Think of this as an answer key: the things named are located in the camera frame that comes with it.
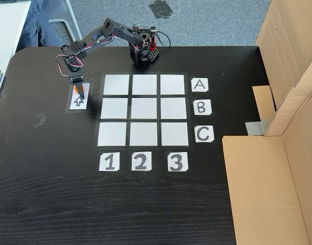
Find black floor tape patch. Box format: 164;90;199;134
148;0;181;20

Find paper label letter C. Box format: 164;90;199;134
195;125;214;143

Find black power cable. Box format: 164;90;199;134
131;24;172;48

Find paper label letter A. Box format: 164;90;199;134
191;78;209;93

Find chair with white frame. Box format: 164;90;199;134
42;0;84;43

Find paper label letter B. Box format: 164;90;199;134
193;99;212;116

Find paper label number 2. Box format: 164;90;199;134
131;151;153;172

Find paper label number 1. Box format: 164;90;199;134
99;152;120;172

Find brown cardboard screen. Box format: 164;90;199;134
222;86;312;245
252;0;312;137

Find paper label number 3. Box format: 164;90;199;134
167;152;189;172

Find person's leg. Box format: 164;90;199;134
16;0;64;51

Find red black table clamp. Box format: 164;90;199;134
148;25;158;51

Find clear tape scraps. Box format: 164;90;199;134
33;112;48;130

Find red white servo cable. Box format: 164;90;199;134
55;35;114;78

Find white arrow paper sheet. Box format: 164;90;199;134
68;82;91;111

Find grey duct tape piece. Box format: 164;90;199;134
245;119;270;136

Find white grid sheet black tape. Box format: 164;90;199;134
94;72;195;149

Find white side table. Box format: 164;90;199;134
0;0;32;72

